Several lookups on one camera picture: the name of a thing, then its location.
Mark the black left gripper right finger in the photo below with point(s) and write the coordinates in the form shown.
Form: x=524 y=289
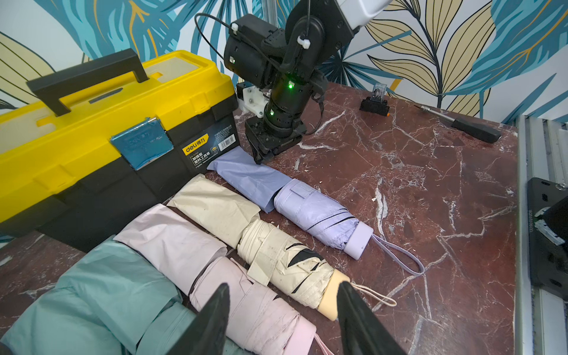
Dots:
x=361 y=331

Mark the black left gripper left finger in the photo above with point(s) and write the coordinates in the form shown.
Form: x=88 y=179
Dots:
x=207 y=333

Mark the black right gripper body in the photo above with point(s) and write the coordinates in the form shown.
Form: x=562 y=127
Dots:
x=281 y=126

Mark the mint sleeved umbrella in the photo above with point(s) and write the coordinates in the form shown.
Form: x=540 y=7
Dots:
x=164 y=332

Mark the pink sleeved umbrella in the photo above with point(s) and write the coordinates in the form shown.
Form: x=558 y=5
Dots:
x=259 y=320

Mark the lavender umbrella sleeve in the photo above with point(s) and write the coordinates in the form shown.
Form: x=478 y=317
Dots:
x=257 y=182

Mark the beige sleeved umbrella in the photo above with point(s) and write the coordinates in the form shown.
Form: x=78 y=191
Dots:
x=276 y=258

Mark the beige umbrella sleeve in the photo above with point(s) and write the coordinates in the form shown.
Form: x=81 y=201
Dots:
x=223 y=213

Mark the lavender sleeved umbrella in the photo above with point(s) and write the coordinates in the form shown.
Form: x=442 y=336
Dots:
x=333 y=225

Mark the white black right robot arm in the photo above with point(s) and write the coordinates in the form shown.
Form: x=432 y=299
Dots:
x=286 y=61

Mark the small black electrical part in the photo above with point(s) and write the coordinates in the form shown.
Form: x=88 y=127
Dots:
x=376 y=103

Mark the yellow black toolbox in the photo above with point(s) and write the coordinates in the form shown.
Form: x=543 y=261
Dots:
x=109 y=139

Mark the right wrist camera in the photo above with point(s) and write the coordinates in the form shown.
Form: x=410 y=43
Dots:
x=251 y=99

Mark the aluminium frame rail right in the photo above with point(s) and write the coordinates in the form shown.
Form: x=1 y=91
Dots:
x=270 y=11

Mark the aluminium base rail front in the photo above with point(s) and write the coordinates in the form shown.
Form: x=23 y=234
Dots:
x=540 y=320

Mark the black handled screwdriver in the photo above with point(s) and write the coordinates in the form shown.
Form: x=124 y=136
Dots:
x=478 y=131

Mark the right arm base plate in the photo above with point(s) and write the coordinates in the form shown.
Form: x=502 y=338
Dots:
x=547 y=217

